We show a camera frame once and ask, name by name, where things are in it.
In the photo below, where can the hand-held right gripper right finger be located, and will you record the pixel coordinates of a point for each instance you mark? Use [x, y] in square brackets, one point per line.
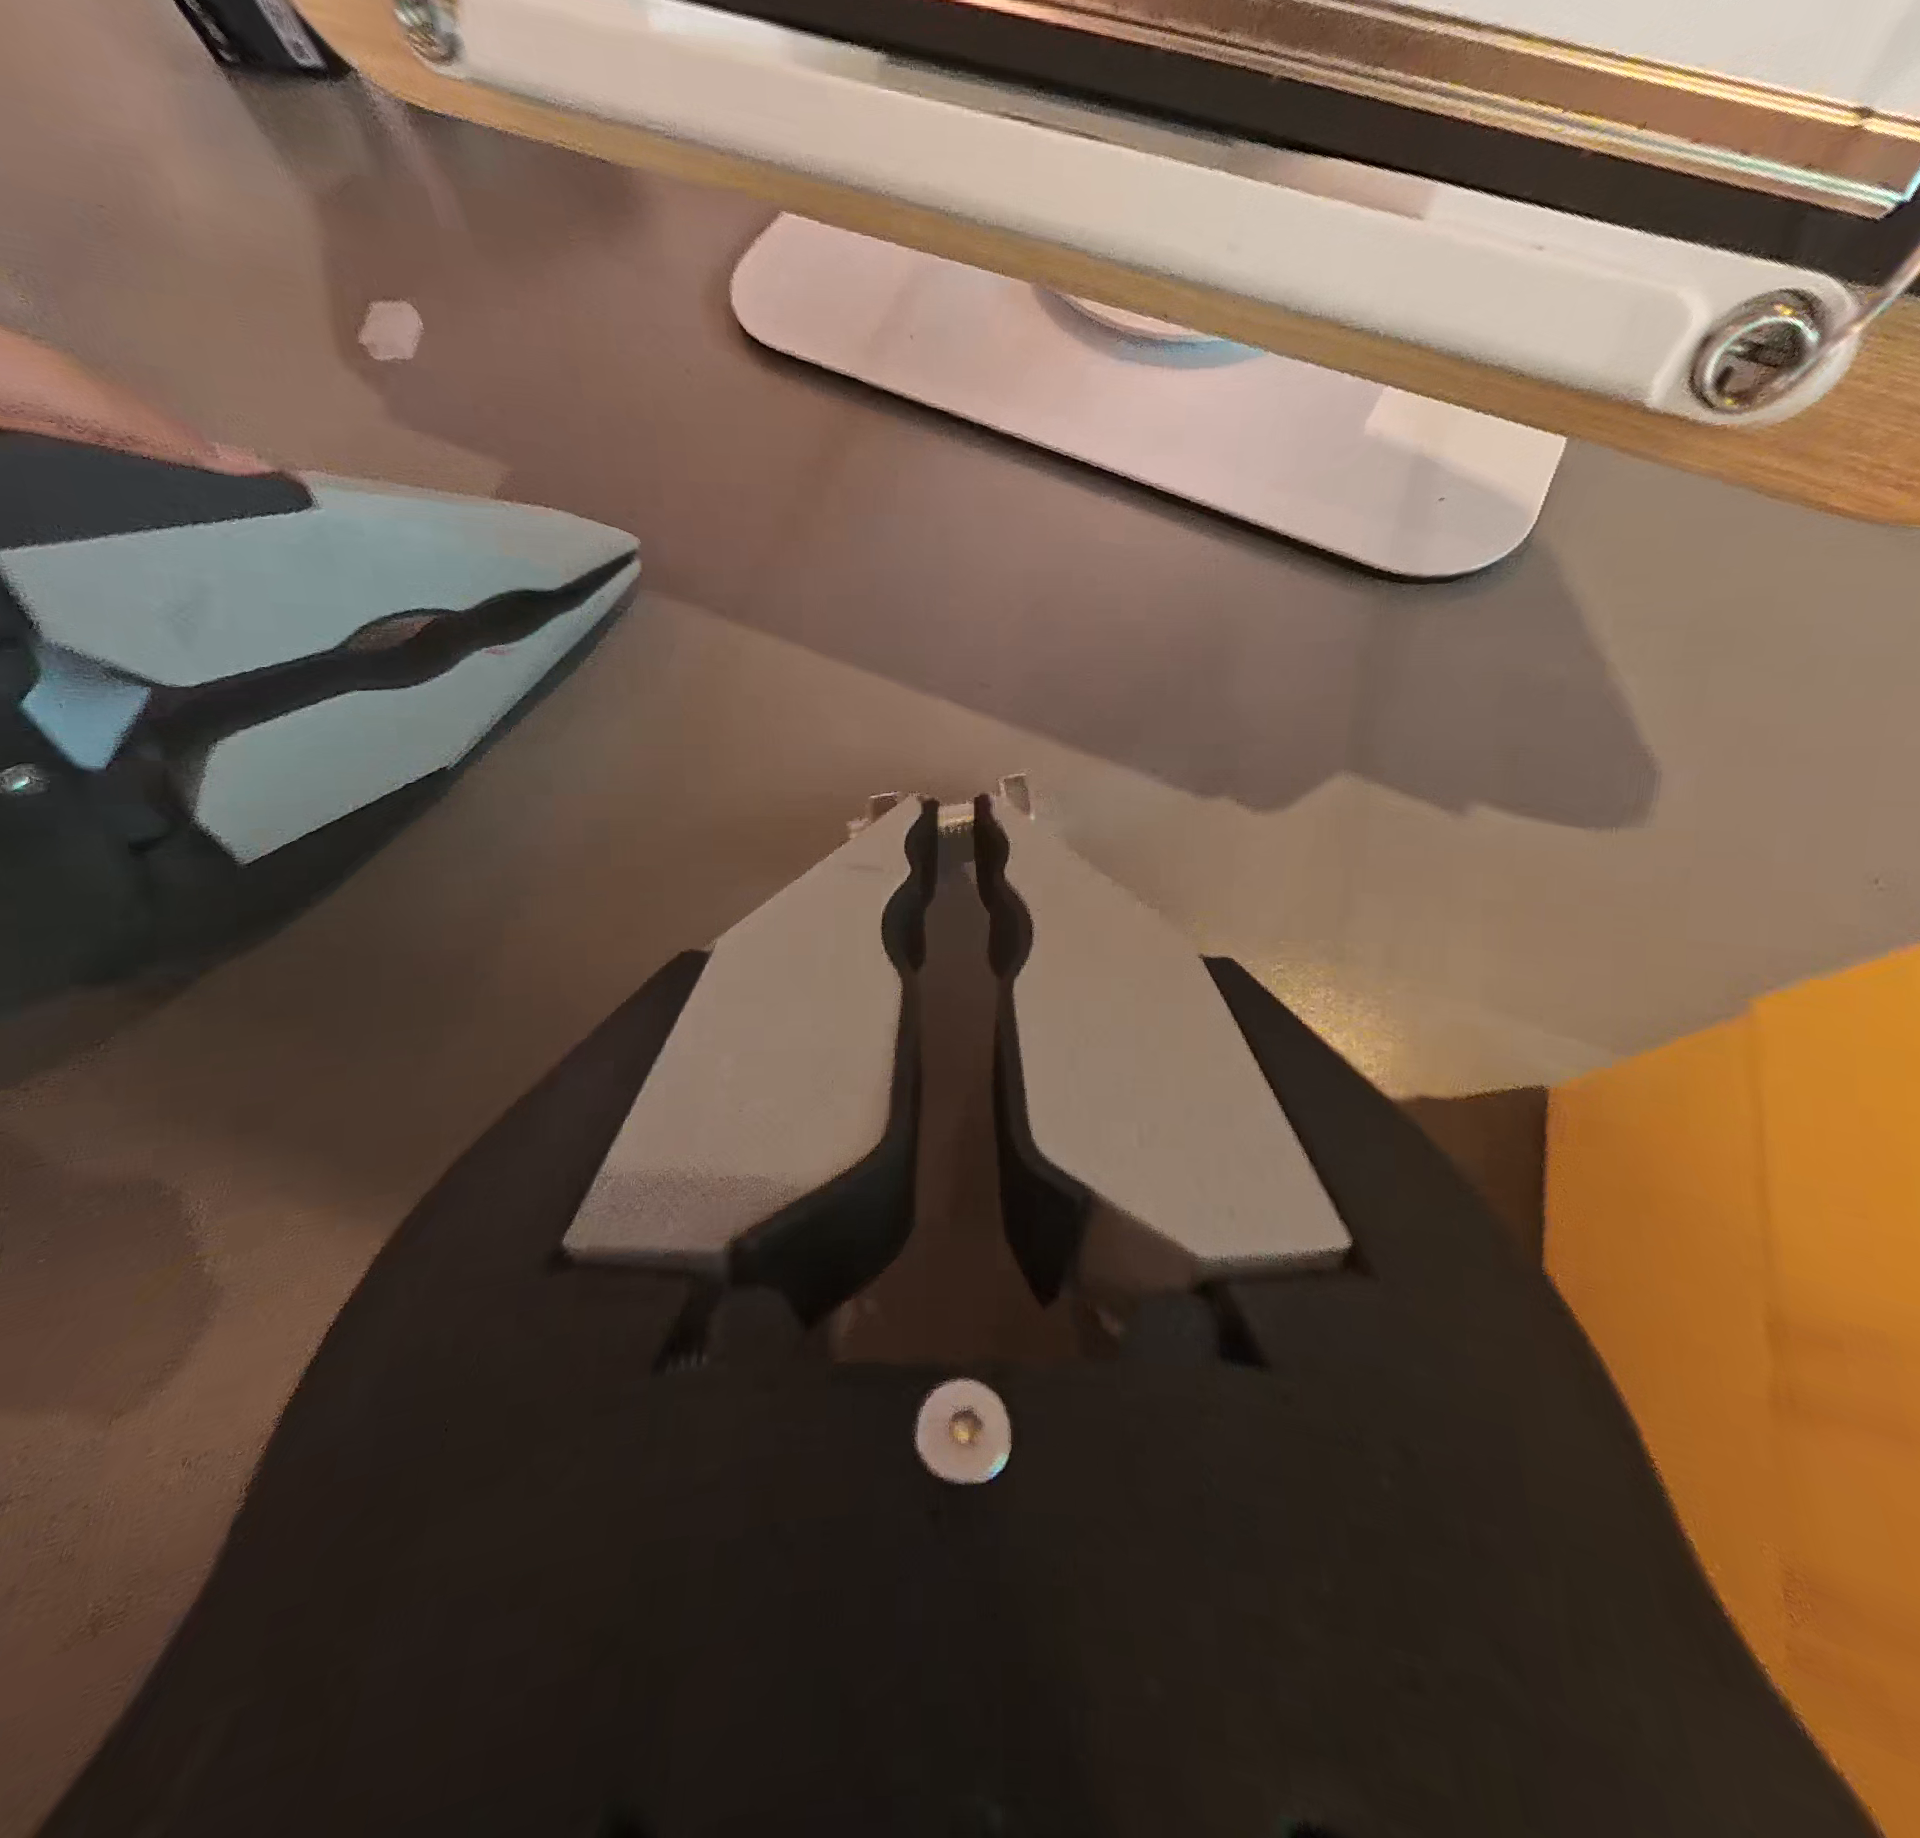
[1154, 1102]

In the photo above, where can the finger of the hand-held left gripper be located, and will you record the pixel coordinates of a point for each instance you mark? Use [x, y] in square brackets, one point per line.
[301, 578]
[374, 742]

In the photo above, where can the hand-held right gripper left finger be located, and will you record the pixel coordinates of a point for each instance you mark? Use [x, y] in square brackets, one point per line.
[751, 1089]

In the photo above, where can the silver bolt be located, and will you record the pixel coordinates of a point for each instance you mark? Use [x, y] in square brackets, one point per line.
[930, 819]

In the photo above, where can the yellow plastic bin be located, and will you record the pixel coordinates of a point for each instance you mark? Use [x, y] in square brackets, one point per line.
[1770, 1342]

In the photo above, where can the person's left hand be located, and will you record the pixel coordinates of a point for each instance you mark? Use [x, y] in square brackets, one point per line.
[75, 399]

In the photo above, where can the small white plastic piece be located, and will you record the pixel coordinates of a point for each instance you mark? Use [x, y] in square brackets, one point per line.
[392, 330]

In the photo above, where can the white stand base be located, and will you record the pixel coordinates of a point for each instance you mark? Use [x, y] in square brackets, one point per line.
[1201, 443]

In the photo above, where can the wooden document stand board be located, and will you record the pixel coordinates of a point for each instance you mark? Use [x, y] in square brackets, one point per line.
[1875, 443]

